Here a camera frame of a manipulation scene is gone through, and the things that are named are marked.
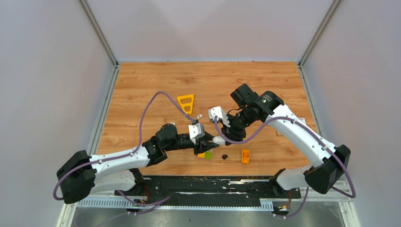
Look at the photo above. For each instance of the orange green toy brick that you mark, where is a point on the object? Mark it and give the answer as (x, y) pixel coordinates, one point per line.
(205, 155)

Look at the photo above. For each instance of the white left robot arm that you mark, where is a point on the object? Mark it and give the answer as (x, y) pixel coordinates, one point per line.
(83, 174)

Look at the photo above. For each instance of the yellow triangular toy block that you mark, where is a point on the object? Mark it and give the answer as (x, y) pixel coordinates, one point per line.
(186, 103)

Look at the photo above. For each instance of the white slotted cable duct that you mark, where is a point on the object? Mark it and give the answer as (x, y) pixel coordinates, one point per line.
(97, 202)

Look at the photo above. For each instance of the white earbud charging case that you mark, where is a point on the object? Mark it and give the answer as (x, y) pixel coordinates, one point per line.
(218, 140)

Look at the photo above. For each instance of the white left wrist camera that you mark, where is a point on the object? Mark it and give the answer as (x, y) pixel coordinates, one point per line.
(196, 131)

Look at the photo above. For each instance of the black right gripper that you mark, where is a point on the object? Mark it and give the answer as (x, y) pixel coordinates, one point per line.
(231, 134)

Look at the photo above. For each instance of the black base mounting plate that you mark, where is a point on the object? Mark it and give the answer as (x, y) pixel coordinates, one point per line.
(209, 190)

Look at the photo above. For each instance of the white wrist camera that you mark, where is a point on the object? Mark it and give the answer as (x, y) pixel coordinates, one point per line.
(196, 131)
(220, 115)

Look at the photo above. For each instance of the orange arch toy block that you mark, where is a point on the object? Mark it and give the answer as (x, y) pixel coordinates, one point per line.
(245, 156)

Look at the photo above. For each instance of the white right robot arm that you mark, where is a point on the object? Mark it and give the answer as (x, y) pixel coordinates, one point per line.
(327, 161)

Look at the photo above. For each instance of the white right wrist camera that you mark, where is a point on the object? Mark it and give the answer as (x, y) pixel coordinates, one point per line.
(220, 115)

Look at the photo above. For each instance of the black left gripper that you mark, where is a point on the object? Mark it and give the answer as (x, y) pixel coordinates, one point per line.
(204, 146)

